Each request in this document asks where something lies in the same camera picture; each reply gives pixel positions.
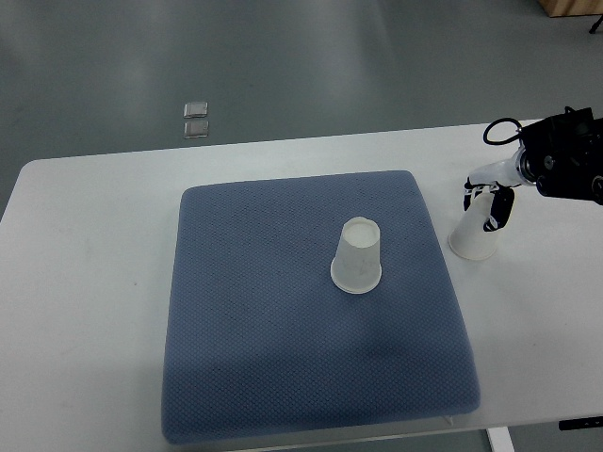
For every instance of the black tripod leg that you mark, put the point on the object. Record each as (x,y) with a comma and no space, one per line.
(596,25)

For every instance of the blue textured cushion mat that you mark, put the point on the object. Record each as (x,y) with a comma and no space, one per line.
(261,341)

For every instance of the white table leg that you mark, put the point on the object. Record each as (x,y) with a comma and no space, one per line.
(500,440)

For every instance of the white paper cup on mat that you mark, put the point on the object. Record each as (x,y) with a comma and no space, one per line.
(356,268)

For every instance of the black table control panel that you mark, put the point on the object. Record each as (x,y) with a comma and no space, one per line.
(581,423)

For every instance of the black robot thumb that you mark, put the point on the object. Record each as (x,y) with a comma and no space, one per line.
(500,209)

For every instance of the upper metal floor plate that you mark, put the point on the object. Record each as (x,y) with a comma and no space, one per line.
(195,109)

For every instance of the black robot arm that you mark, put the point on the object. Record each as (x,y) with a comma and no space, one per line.
(561,156)

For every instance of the wooden box corner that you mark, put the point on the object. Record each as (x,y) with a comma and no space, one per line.
(571,8)

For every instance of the white paper cup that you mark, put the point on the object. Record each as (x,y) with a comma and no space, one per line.
(468,240)
(356,268)

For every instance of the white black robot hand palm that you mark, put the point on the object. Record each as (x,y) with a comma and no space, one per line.
(507,173)

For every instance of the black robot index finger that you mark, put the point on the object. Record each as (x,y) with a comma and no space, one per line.
(471,192)

